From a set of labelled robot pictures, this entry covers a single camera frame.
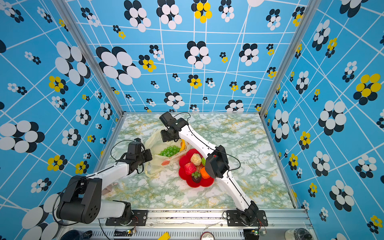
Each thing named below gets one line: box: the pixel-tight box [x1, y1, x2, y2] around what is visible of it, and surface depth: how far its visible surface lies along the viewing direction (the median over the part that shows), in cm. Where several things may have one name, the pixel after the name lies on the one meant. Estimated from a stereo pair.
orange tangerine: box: [200, 166, 210, 179], surface depth 86 cm
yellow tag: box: [157, 232, 171, 240], surface depth 70 cm
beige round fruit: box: [191, 153, 202, 166], surface depth 90 cm
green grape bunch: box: [158, 145, 181, 157], surface depth 96 cm
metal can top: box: [200, 231, 215, 240], surface depth 61 cm
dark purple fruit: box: [191, 171, 201, 183], surface depth 84 cm
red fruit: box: [184, 162, 197, 175], surface depth 86 cm
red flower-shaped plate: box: [178, 148, 215, 188], surface depth 86 cm
